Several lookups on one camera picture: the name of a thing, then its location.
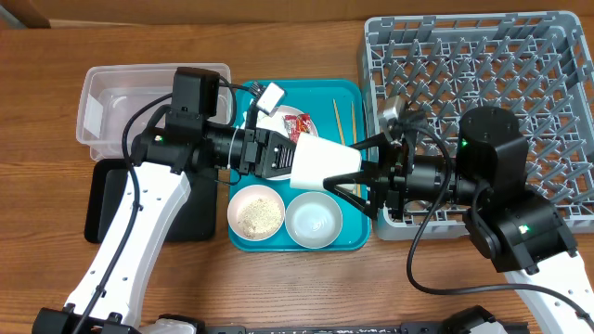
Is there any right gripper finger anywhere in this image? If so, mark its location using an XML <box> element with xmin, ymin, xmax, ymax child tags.
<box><xmin>323</xmin><ymin>171</ymin><xmax>379</xmax><ymax>219</ymax></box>
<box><xmin>351</xmin><ymin>134</ymin><xmax>387</xmax><ymax>150</ymax></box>

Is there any white cup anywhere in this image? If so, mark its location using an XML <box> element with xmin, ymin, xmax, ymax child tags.
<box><xmin>290</xmin><ymin>133</ymin><xmax>362</xmax><ymax>191</ymax></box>

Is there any grey bowl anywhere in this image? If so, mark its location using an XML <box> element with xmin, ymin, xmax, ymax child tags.
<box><xmin>285</xmin><ymin>192</ymin><xmax>342</xmax><ymax>250</ymax></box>

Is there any large white plate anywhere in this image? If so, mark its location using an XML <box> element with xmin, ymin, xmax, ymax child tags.
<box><xmin>250</xmin><ymin>104</ymin><xmax>320</xmax><ymax>182</ymax></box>

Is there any red snack wrapper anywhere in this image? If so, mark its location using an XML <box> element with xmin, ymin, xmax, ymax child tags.
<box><xmin>283</xmin><ymin>113</ymin><xmax>312</xmax><ymax>143</ymax></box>

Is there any wooden chopstick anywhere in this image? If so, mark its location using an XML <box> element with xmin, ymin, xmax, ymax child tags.
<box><xmin>351</xmin><ymin>102</ymin><xmax>361</xmax><ymax>197</ymax></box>
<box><xmin>332</xmin><ymin>99</ymin><xmax>346</xmax><ymax>146</ymax></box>

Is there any small pink plate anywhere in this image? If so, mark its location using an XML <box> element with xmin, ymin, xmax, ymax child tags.
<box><xmin>226</xmin><ymin>185</ymin><xmax>285</xmax><ymax>241</ymax></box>

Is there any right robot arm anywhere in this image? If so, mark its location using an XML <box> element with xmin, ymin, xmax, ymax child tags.
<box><xmin>323</xmin><ymin>106</ymin><xmax>593</xmax><ymax>333</ymax></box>

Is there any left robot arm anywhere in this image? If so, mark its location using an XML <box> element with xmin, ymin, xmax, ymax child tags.
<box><xmin>32</xmin><ymin>67</ymin><xmax>295</xmax><ymax>333</ymax></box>

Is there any grey dishwasher rack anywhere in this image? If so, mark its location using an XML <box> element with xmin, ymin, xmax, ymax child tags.
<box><xmin>359</xmin><ymin>11</ymin><xmax>593</xmax><ymax>234</ymax></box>

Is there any teal serving tray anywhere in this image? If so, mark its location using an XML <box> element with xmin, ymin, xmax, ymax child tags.
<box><xmin>229</xmin><ymin>79</ymin><xmax>371</xmax><ymax>252</ymax></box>

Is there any black tray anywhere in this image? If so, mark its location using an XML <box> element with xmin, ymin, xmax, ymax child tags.
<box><xmin>84</xmin><ymin>159</ymin><xmax>218</xmax><ymax>244</ymax></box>

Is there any clear plastic bin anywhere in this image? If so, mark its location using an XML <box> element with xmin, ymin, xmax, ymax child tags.
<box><xmin>75</xmin><ymin>62</ymin><xmax>234</xmax><ymax>162</ymax></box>

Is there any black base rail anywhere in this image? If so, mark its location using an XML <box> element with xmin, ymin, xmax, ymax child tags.
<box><xmin>203</xmin><ymin>320</ymin><xmax>530</xmax><ymax>334</ymax></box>

